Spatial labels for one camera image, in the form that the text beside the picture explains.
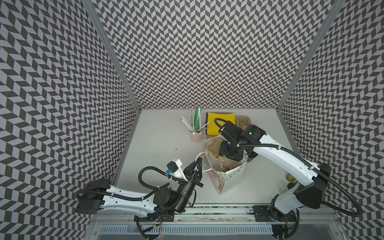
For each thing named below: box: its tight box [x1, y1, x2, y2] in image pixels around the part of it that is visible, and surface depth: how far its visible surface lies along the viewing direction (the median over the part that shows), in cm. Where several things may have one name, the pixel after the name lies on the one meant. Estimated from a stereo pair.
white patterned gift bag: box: [203, 135, 247, 196], surface depth 66 cm
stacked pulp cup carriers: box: [235, 115, 252, 131], surface depth 107 cm
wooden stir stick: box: [190, 107, 195, 128], surface depth 96 cm
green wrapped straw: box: [194, 107, 199, 132], surface depth 96 cm
